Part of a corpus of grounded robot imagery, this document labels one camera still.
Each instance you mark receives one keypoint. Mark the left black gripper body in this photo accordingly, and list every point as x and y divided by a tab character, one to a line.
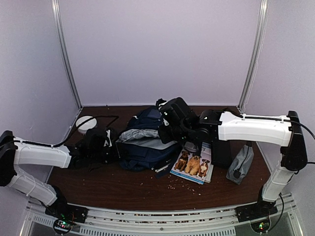
99	156

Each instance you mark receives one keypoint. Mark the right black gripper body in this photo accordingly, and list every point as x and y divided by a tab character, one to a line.
177	134

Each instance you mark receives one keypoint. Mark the dog picture book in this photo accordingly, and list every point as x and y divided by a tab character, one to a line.
193	162

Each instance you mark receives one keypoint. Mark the navy blue backpack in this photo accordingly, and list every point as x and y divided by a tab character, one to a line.
139	145

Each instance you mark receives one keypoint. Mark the black case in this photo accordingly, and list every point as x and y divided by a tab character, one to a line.
221	154

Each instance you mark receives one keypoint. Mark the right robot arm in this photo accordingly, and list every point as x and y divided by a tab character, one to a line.
285	131

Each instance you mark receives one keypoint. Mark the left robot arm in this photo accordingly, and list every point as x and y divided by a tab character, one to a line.
15	152

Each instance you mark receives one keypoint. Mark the white patterned bowl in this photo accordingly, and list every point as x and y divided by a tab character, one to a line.
83	124

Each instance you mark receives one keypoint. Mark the black notebook under backpack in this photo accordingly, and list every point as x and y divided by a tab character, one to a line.
166	168

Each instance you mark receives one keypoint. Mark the grey hardcover book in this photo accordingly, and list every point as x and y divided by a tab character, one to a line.
207	178

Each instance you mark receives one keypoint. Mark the grey zip pouch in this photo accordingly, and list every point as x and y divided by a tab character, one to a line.
241	164

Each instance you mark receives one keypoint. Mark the front aluminium rail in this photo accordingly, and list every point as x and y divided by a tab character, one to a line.
219	221

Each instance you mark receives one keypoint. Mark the right aluminium frame post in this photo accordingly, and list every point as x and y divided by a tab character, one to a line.
257	46

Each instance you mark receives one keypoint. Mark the aluminium frame post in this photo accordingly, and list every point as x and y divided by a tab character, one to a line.
64	52
257	46

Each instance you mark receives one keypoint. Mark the left aluminium frame post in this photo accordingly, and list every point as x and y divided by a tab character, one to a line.
64	52

